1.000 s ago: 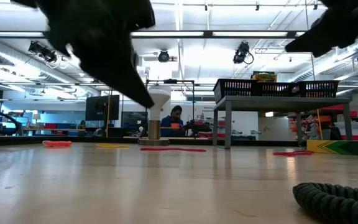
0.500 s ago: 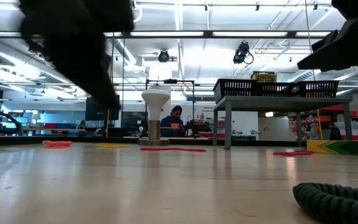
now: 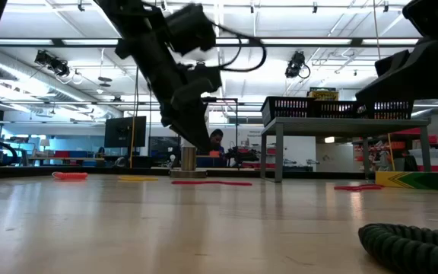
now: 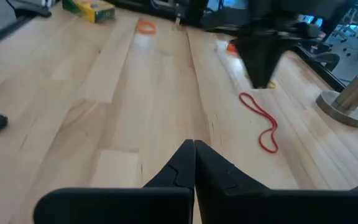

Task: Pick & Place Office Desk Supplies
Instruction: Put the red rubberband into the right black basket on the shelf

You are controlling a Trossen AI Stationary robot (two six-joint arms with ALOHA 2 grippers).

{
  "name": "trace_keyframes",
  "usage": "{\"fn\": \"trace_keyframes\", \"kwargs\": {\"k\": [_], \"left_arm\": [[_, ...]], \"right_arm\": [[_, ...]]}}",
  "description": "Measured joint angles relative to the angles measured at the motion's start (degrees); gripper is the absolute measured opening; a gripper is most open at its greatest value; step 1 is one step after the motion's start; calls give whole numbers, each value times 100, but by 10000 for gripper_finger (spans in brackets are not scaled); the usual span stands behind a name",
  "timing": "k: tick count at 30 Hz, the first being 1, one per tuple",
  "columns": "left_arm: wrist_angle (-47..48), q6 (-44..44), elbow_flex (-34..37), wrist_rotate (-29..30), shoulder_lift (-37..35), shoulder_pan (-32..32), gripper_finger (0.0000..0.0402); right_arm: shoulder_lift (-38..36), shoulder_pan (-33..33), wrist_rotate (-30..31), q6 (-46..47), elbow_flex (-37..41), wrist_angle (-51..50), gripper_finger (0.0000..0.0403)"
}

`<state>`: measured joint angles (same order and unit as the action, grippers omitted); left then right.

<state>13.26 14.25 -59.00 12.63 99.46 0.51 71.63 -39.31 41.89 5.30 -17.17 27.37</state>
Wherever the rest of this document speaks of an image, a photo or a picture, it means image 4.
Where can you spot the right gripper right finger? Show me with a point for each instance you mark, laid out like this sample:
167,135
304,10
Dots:
275,208

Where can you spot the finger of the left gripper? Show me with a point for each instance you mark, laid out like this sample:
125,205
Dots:
273,59
252,59

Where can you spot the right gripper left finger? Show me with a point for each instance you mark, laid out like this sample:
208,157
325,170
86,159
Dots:
120,205

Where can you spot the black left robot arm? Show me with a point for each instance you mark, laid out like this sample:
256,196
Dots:
291,7

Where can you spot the dark office chair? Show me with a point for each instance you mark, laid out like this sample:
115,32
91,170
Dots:
328,59

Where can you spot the red rubber band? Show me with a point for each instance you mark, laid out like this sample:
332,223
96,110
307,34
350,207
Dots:
259,111

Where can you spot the white bulb lamp metal base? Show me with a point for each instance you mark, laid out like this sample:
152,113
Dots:
346,102

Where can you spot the orange rubber band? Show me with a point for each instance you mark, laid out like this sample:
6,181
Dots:
141,30

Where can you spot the yellow green crayon box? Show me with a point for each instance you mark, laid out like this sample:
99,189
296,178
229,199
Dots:
92,9

